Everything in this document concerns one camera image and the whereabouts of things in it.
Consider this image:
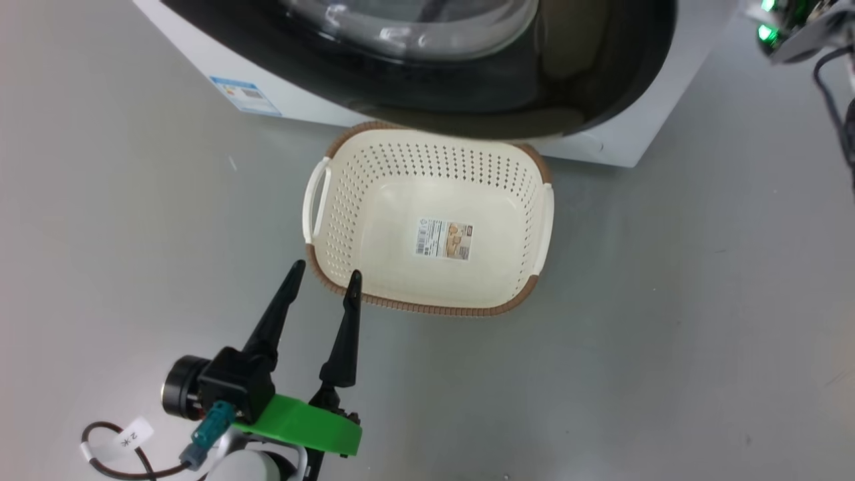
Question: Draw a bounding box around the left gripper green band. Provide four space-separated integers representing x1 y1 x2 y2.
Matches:
234 260 363 481

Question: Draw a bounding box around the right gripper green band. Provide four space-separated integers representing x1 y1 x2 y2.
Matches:
747 0 844 65

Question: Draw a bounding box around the black round glass washer door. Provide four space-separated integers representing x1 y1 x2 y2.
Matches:
160 0 679 140

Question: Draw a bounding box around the cream perforated basket brown rim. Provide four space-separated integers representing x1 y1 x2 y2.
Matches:
302 121 555 317

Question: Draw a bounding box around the white front-load washing machine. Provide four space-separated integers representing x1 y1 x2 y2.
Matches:
132 0 742 168

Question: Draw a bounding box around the paper product label sticker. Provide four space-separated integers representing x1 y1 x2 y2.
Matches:
414 217 475 261

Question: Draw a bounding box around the blue energy label sticker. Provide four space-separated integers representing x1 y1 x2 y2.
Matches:
209 75 283 118

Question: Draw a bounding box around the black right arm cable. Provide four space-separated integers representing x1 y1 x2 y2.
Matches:
813 45 855 188

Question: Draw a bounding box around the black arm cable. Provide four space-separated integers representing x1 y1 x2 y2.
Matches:
81 422 201 480
813 45 855 188

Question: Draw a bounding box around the teal left cable connector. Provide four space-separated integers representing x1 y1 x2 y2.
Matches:
179 401 236 472

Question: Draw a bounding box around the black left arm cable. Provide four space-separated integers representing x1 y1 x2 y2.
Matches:
81 422 201 480

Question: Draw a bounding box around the white cable tag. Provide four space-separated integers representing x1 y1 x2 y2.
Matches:
87 416 154 463

